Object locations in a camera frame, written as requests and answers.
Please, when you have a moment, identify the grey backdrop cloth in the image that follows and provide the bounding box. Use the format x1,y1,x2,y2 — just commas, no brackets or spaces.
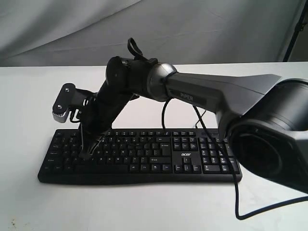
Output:
0,0,305,67

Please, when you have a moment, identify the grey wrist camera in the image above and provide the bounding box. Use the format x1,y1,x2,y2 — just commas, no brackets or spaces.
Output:
52,83,94,123

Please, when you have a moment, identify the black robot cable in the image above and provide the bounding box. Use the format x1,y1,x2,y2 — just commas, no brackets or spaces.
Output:
161,97,308,221

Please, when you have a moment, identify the black Acer keyboard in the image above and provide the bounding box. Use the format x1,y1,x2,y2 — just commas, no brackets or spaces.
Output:
38,128,243,185

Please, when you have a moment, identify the black stand pole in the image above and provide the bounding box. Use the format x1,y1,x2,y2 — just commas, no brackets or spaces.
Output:
282,0,308,62

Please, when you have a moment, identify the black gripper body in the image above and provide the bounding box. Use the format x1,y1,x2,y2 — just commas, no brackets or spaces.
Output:
79,81,139,135

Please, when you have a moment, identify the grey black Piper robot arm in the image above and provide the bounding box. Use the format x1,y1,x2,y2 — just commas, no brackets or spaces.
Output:
80,56,308,192

